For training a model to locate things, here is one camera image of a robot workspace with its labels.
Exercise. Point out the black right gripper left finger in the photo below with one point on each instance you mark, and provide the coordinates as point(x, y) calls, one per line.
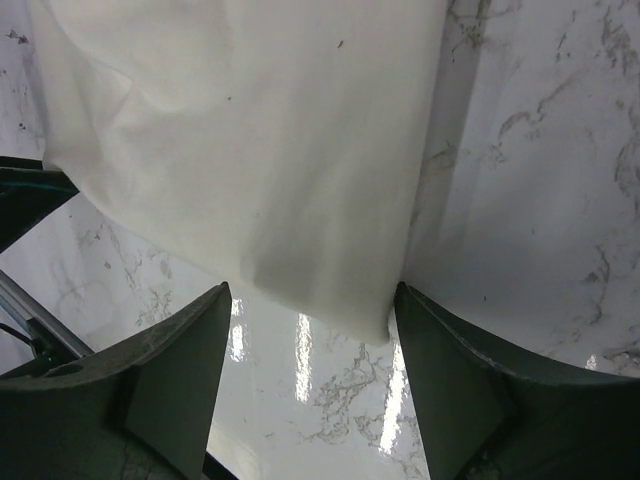
point(140, 409)

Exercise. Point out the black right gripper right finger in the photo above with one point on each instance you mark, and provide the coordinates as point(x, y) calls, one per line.
point(489, 409)

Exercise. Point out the cream white t shirt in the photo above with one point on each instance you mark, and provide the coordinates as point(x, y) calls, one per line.
point(275, 144)

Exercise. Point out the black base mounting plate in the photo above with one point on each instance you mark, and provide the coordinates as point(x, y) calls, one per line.
point(29, 193)

